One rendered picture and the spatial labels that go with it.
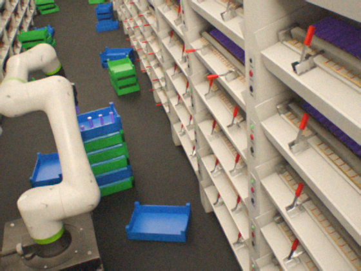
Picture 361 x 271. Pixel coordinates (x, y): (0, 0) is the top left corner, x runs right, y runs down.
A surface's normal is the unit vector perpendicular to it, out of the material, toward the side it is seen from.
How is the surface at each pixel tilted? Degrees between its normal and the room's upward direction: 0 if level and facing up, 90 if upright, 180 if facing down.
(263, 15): 90
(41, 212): 86
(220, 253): 0
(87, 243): 1
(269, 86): 90
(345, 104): 18
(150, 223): 0
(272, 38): 90
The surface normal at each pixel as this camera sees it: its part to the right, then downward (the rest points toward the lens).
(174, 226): -0.11, -0.84
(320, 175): -0.40, -0.73
